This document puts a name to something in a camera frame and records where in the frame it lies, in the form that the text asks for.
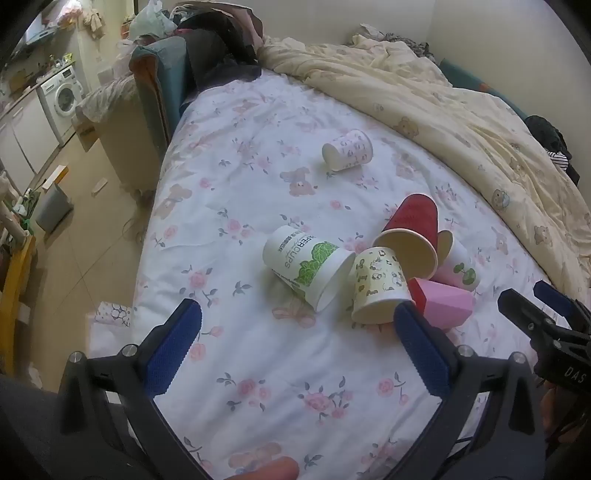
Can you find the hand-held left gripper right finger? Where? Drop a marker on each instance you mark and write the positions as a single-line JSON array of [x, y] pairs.
[[422, 350]]

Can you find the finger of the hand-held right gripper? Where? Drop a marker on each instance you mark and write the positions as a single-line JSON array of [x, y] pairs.
[[524, 314], [554, 295]]

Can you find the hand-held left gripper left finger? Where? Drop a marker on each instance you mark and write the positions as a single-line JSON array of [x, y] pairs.
[[173, 350]]

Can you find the pink and red faceted cup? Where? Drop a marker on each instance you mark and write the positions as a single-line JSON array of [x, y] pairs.
[[441, 300]]

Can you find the cream cup with panda print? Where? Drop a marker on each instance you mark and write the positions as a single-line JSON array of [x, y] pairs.
[[379, 284]]

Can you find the pink cup with green leaf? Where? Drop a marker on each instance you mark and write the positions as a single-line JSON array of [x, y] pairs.
[[459, 266]]

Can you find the red paper cup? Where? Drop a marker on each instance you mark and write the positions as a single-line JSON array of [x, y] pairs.
[[411, 230]]

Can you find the white cup with green print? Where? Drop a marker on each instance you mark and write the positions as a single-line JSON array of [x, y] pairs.
[[302, 265]]

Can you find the white cup with small print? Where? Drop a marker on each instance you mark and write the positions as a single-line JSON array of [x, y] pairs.
[[347, 150]]

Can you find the patterned cup on floor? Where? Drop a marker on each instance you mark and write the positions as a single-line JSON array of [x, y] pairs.
[[111, 314]]

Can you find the person's left hand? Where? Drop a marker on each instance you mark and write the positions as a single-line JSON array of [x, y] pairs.
[[272, 470]]

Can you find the striped cloth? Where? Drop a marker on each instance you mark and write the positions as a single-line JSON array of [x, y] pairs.
[[559, 160]]

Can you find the dark cloth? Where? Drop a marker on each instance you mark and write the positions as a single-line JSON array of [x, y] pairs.
[[547, 131]]

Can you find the grey trash bin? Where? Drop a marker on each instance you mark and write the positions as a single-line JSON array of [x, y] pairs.
[[53, 207]]

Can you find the small cardboard box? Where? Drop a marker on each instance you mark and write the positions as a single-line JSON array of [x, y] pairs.
[[55, 177]]

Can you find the teal headboard cushion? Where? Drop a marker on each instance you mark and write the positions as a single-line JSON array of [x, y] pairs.
[[475, 81]]

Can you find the cream bear print duvet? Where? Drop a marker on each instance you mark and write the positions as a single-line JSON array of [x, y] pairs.
[[415, 92]]

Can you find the white cabinet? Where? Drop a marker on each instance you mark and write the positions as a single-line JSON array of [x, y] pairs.
[[25, 134]]

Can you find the white washing machine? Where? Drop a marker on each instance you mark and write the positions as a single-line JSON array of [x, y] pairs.
[[62, 99]]

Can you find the grey blanket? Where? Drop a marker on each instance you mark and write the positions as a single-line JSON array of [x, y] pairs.
[[408, 42]]

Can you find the dark clothes pile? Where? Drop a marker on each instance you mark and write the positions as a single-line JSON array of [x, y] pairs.
[[212, 44]]

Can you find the white plastic bag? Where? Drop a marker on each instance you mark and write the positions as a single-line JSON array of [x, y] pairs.
[[147, 21]]

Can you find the yellow frame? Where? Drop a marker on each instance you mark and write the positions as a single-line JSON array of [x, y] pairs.
[[16, 286]]

